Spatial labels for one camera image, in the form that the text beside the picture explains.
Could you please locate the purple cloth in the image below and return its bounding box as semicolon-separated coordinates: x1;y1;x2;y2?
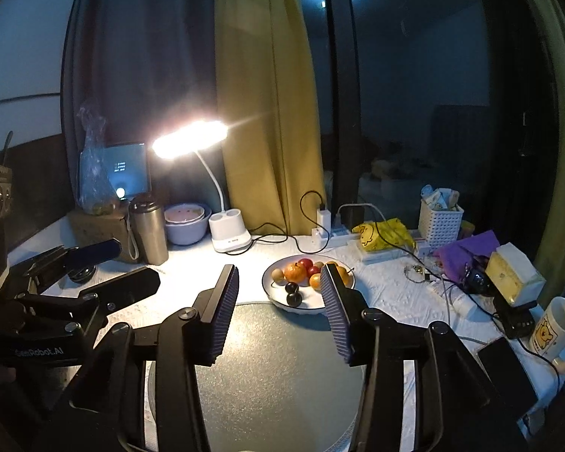
435;230;500;283

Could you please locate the white plastic basket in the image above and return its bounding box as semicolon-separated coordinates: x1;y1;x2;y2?
419;198;464;249

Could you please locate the grey round tray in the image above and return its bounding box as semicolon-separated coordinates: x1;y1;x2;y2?
144;301;412;452

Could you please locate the white ceramic bowl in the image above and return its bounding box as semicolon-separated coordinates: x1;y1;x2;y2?
262;254;356;315

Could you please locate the black box device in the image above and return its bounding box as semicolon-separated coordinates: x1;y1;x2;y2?
494;292;535;340

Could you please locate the brown box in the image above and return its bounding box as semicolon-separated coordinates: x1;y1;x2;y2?
67;209;131;264

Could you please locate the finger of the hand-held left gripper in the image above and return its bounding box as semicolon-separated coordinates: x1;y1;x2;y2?
8;238;123;293
15;266;162;336

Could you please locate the white tube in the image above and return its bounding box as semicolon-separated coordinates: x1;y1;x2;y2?
445;287;476;317

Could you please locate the tablet screen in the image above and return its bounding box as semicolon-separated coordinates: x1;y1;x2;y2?
80;142;151;201

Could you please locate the white power strip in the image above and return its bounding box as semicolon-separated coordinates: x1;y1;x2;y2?
311;227;354;251

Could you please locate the yellow duck print bag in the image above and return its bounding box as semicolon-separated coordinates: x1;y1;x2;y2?
352;218;417;251

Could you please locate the dark blue curtain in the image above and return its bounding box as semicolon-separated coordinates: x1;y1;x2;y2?
61;0;227;227

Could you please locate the white cable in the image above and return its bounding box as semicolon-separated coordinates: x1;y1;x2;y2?
336;202;382;227

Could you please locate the clear plastic bag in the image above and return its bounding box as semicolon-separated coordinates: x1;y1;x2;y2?
78;99;121;215

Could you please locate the purple bowl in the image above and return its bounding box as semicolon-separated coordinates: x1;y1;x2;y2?
164;202;214;246

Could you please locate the black window frame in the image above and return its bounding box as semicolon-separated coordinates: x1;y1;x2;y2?
322;0;363;217

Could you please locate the yellow curtain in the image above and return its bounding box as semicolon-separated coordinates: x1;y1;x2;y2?
214;0;328;236

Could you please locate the white flat box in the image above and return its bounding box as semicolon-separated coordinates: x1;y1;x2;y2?
348;238;406;264

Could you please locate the metal tumbler with strap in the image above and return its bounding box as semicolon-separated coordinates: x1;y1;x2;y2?
128;196;169;265

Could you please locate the white mug with bear print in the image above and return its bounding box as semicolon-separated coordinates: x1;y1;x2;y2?
530;296;565;374

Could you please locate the white desk lamp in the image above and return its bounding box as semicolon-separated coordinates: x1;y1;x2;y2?
151;120;252;252

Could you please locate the black smartphone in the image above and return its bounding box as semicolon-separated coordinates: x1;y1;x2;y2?
475;336;540;422

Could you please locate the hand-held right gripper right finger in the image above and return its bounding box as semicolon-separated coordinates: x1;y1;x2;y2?
320;264;530;452

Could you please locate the green curtain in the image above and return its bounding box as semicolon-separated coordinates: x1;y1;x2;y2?
513;0;565;297

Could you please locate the yellow tissue box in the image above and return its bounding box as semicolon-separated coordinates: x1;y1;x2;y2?
485;242;546;307

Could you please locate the white embossed tablecloth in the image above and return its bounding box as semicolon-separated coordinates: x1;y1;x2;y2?
7;226;565;452

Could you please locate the white inner bowl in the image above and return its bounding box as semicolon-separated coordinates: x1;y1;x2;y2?
165;203;207;223

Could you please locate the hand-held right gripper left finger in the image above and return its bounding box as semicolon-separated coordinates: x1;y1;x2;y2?
42;264;241;452

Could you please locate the black glossy object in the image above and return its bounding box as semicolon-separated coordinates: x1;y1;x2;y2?
461;257;495;298

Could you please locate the bundle of pale packets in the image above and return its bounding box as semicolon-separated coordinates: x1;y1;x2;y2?
421;185;460;210

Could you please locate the black cable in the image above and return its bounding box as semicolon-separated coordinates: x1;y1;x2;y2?
249;191;330;255

